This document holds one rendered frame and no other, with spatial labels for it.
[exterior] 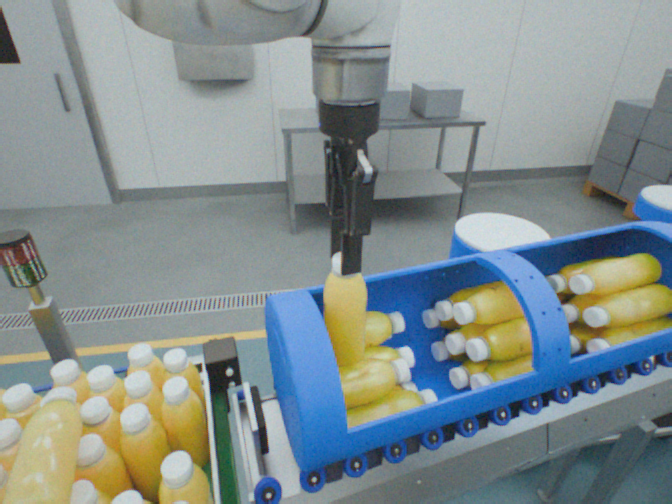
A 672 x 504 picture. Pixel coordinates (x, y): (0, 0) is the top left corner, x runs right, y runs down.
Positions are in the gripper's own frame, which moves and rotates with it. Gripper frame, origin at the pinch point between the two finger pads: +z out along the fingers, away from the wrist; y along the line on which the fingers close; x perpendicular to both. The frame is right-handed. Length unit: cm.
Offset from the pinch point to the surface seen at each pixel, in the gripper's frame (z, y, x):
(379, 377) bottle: 21.3, -7.0, -3.6
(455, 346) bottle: 26.7, -0.6, -23.2
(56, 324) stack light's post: 29, 35, 52
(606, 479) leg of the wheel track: 97, -7, -87
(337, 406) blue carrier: 18.0, -12.3, 5.6
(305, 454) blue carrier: 24.6, -13.4, 10.7
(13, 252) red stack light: 10, 33, 54
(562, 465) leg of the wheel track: 109, 5, -87
